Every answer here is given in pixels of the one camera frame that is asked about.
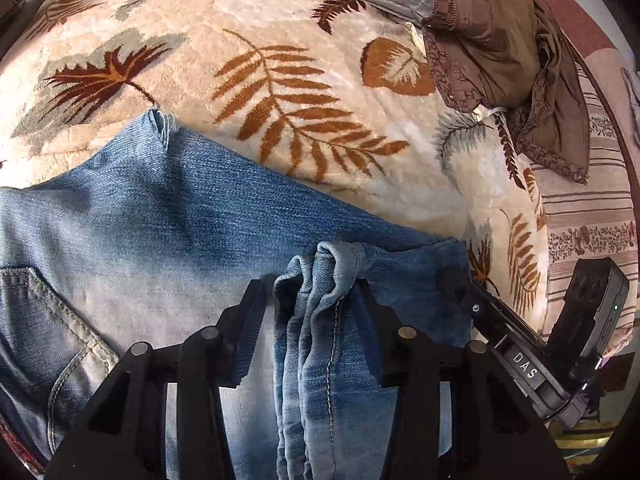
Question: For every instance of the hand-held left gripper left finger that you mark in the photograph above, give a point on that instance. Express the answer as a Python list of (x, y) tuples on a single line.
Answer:
[(247, 340)]

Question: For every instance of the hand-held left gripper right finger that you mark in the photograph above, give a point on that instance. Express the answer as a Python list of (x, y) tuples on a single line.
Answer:
[(372, 345)]

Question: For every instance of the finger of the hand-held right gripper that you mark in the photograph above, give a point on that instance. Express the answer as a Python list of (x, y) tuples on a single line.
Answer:
[(495, 315)]

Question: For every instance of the blue denim pants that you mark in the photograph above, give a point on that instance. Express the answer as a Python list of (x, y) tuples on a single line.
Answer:
[(175, 220)]

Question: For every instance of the striped floral bedsheet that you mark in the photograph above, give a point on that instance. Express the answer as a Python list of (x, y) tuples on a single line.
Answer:
[(590, 220)]

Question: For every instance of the brown garment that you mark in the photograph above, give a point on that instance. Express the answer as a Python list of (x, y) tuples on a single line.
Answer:
[(480, 50)]

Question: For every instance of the cream leaf-print blanket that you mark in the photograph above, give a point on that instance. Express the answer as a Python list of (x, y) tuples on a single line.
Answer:
[(280, 50)]

